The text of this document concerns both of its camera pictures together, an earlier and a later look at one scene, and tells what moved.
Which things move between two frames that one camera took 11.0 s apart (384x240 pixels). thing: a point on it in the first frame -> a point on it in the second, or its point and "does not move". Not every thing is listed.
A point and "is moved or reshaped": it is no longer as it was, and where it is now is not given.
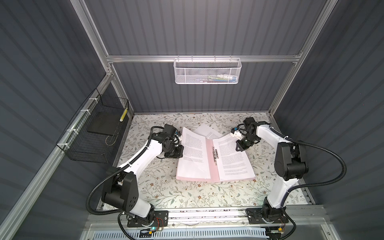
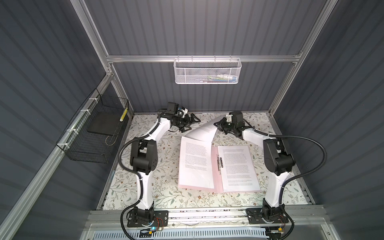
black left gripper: [178, 154] -> [186, 122]
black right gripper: [241, 147] -> [221, 125]
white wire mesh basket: [207, 71] does not move
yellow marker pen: [123, 115] does not move
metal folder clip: [215, 155] -> [220, 164]
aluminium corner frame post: [93, 34] does not move
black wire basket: [90, 137] does not move
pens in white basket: [219, 78] does not move
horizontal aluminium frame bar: [242, 57] does not move
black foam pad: [105, 122] does not move
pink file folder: [213, 167] -> [218, 180]
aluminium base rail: [301, 216] does not move
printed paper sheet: [193, 160] is moved or reshaped
